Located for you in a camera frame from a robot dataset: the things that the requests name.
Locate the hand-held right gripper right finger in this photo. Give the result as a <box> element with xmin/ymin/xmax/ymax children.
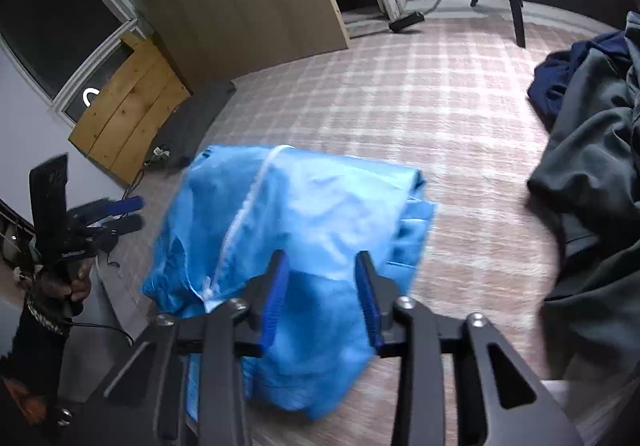
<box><xmin>354</xmin><ymin>251</ymin><xmax>583</xmax><ymax>446</ymax></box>

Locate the thin black cable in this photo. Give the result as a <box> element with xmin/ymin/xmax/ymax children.
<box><xmin>122</xmin><ymin>153</ymin><xmax>173</xmax><ymax>194</ymax></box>

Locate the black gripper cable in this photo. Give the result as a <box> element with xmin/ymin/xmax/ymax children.
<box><xmin>65</xmin><ymin>320</ymin><xmax>136</xmax><ymax>348</ymax></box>

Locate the person's left forearm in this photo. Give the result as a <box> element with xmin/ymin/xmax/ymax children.
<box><xmin>0</xmin><ymin>296</ymin><xmax>76</xmax><ymax>427</ymax></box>

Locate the wooden plank panel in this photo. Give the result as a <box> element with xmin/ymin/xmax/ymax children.
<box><xmin>67</xmin><ymin>30</ymin><xmax>193</xmax><ymax>187</ymax></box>

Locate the person's left hand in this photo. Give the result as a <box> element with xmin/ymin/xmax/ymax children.
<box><xmin>37</xmin><ymin>256</ymin><xmax>96</xmax><ymax>317</ymax></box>

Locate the navy garment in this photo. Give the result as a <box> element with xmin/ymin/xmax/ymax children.
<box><xmin>529</xmin><ymin>30</ymin><xmax>632</xmax><ymax>131</ymax></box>

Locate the blue jacket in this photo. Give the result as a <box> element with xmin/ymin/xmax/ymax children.
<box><xmin>140</xmin><ymin>144</ymin><xmax>437</xmax><ymax>422</ymax></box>

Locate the folded dark grey garment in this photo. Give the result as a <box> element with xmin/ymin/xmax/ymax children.
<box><xmin>147</xmin><ymin>80</ymin><xmax>237</xmax><ymax>171</ymax></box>

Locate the white cloth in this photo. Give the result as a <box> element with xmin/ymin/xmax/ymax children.
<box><xmin>540</xmin><ymin>378</ymin><xmax>572</xmax><ymax>407</ymax></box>

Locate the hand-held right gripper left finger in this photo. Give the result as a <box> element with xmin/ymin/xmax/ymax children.
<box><xmin>87</xmin><ymin>250</ymin><xmax>291</xmax><ymax>446</ymax></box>

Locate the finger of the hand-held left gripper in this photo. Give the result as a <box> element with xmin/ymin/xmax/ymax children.
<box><xmin>95</xmin><ymin>215</ymin><xmax>144</xmax><ymax>239</ymax></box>
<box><xmin>97</xmin><ymin>196</ymin><xmax>146</xmax><ymax>217</ymax></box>

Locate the black cylindrical adapter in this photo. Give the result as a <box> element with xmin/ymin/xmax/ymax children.
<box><xmin>389</xmin><ymin>10</ymin><xmax>426</xmax><ymax>33</ymax></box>

